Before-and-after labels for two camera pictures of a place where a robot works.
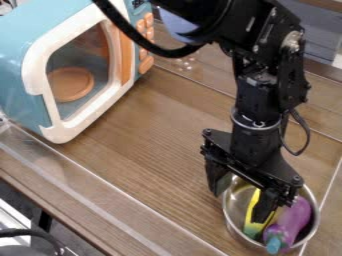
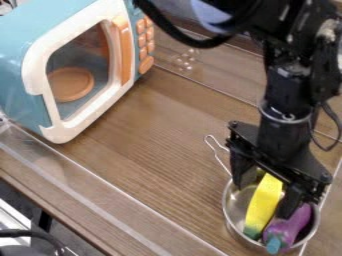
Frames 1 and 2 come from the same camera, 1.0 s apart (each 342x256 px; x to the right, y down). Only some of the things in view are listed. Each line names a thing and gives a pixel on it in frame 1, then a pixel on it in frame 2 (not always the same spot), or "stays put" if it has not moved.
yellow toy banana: x=253 y=229 stays put
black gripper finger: x=218 y=176 → x=244 y=167
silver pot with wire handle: x=238 y=200 stays put
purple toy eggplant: x=292 y=220 stays put
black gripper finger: x=266 y=205 → x=294 y=197
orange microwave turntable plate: x=71 y=83 stays put
